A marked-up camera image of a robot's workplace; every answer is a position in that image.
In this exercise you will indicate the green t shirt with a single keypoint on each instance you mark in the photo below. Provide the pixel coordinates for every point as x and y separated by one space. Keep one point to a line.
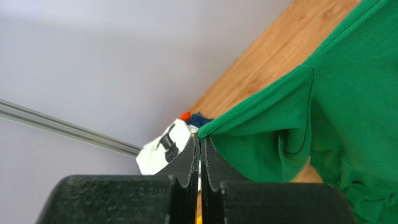
338 110

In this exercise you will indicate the left aluminium frame post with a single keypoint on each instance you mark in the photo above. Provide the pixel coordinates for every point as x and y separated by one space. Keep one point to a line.
40 120

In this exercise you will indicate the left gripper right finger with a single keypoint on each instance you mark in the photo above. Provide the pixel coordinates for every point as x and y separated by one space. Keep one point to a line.
228 197

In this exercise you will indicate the white printed t shirt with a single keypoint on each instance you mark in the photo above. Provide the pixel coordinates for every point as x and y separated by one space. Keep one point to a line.
158 153

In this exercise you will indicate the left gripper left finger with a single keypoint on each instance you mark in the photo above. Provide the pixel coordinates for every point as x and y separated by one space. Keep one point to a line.
168 197

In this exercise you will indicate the blue t shirt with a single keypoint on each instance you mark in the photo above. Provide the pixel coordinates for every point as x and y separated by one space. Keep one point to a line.
198 120

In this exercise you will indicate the orange t shirt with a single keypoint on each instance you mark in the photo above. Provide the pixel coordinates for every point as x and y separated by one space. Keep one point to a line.
186 116

